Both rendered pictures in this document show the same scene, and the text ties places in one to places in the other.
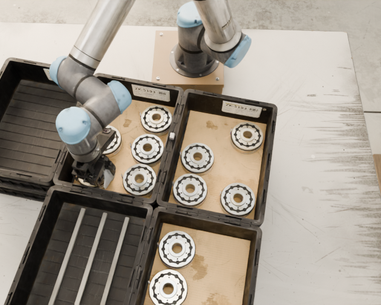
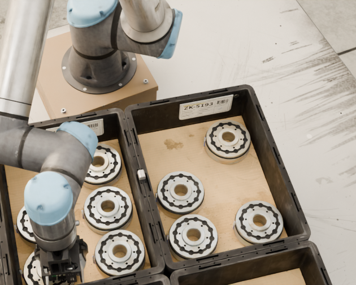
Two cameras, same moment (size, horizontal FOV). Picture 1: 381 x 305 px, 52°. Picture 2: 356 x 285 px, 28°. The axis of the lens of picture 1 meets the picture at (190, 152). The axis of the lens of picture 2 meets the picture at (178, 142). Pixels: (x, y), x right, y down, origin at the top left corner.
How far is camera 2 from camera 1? 0.44 m
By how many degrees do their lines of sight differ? 16
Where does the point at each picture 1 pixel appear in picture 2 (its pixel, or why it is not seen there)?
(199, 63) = (115, 69)
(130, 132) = not seen: hidden behind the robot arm
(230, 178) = (233, 202)
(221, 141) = (197, 160)
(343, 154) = (343, 119)
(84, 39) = (7, 82)
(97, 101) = (63, 156)
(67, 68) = not seen: outside the picture
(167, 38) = (46, 51)
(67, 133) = (51, 209)
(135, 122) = not seen: hidden behind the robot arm
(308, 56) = (238, 11)
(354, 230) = not seen: outside the picture
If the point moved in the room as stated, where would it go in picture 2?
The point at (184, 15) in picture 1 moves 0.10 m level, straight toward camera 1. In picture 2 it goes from (81, 11) to (98, 41)
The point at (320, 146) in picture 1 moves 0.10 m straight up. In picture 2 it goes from (311, 119) to (320, 96)
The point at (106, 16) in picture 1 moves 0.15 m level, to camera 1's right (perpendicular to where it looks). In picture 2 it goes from (27, 42) to (109, 17)
